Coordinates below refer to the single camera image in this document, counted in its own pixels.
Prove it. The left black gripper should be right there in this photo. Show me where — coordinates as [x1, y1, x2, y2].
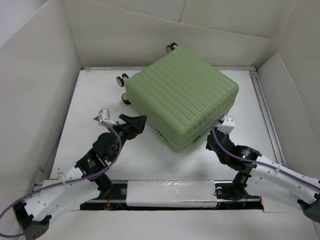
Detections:
[106, 114, 147, 162]

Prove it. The green hard-shell suitcase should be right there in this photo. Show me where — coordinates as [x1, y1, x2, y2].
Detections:
[116, 42, 239, 153]

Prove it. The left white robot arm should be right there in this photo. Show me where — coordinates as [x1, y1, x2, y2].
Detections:
[12, 114, 147, 240]

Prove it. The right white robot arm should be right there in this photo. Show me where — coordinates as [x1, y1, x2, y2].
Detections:
[206, 128, 320, 223]

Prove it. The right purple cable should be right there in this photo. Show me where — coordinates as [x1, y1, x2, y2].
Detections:
[211, 117, 320, 186]

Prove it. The purple cable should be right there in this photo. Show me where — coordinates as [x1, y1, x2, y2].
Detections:
[211, 117, 320, 186]
[0, 119, 123, 237]

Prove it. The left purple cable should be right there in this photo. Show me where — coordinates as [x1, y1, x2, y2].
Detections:
[0, 119, 123, 237]

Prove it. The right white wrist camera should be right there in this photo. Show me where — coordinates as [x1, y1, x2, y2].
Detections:
[217, 115, 235, 135]

